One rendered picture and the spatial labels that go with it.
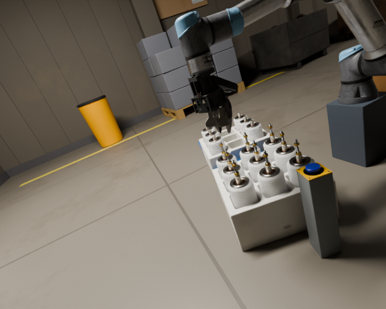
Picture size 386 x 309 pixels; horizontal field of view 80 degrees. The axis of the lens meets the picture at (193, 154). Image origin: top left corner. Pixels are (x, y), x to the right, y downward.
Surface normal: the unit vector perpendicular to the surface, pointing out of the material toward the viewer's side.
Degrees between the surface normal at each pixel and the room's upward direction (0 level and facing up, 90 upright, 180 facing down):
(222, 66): 90
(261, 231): 90
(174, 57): 90
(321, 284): 0
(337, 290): 0
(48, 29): 90
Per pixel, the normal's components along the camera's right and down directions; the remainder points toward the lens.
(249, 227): 0.09, 0.36
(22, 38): 0.33, 0.26
